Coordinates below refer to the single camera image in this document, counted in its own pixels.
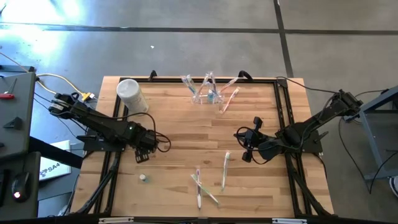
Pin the white frame bracket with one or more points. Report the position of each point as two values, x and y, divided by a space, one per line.
289 221
115 220

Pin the blue toothbrush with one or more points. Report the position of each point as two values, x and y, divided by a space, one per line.
191 85
185 81

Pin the orange toothbrush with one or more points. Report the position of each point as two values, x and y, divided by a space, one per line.
229 100

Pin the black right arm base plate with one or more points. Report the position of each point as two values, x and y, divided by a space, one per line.
314 146

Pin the white wipes canister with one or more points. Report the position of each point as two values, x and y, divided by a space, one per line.
130 93

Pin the purple toothbrush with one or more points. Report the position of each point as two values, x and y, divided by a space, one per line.
214 84
198 191

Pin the green toothbrush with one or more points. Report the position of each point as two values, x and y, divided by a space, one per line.
225 171
206 189

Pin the black diagonal desk bar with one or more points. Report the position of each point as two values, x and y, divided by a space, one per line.
56 152

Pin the person's shoe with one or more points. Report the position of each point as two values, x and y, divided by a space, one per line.
395 186

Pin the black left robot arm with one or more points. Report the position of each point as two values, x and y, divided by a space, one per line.
99 123

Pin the red toothbrush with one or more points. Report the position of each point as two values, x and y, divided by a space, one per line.
230 83

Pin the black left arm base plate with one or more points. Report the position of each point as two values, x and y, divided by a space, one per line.
93 146

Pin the clear acrylic organizer holder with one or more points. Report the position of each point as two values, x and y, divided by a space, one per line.
205 102

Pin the grey side desk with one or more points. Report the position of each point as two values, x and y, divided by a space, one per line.
18 140

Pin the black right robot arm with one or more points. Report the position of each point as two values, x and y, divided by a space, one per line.
311 123

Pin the black triangular bracket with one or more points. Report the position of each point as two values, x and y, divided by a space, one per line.
13 124

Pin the pink toothbrush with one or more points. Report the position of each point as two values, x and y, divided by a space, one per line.
203 87

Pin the small blue mouthwash bottle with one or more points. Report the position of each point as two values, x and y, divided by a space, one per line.
143 178
211 97

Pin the white printed box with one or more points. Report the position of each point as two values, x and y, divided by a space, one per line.
56 169

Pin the blue-grey metal table frame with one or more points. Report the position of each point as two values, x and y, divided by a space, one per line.
370 124

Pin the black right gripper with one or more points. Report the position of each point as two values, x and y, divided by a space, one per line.
256 141

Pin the black computer mouse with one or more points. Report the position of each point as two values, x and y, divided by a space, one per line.
21 186

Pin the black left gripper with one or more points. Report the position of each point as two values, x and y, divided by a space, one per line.
143 137

